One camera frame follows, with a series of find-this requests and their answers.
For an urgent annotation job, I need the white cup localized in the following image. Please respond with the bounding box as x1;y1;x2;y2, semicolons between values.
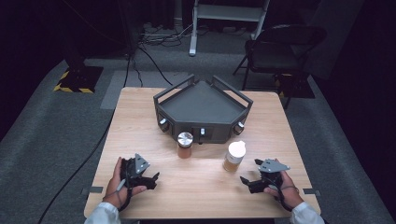
221;140;247;174

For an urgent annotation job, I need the person's left hand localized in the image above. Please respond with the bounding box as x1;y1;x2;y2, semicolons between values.
103;156;148;209

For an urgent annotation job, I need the glass jar with silver lid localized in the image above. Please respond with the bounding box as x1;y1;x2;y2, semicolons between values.
177;132;194;160

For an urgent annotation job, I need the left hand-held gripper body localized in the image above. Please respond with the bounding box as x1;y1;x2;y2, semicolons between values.
120;152;151;189

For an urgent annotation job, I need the black base with yellow stripes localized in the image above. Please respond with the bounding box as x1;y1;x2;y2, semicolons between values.
52;46;105;94
274;72;316;100

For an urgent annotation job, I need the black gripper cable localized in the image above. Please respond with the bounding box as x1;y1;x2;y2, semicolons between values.
111;167;134;213
268;175;301;213

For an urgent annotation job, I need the bundle of floor cables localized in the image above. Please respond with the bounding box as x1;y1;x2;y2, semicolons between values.
137;21;194;49

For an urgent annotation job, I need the white metal stand frame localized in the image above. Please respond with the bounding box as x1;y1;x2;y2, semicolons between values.
188;0;271;58

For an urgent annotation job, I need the grey leaning panel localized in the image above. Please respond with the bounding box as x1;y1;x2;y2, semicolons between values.
302;0;366;80

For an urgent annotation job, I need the short black floor cable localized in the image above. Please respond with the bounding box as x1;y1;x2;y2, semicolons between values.
136;45;174;87

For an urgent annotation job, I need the long black floor cable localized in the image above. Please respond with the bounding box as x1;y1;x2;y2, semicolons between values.
36;52;133;224

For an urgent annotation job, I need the black folding chair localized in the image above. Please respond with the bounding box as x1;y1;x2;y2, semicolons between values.
232;23;329;110

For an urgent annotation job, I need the dark grey corner shelf tray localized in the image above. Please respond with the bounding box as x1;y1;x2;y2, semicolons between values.
152;73;254;145

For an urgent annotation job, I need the person's right hand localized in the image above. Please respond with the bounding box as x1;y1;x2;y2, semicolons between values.
263;159;304;210

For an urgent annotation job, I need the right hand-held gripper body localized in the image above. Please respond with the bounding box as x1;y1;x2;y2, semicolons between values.
253;158;291;191

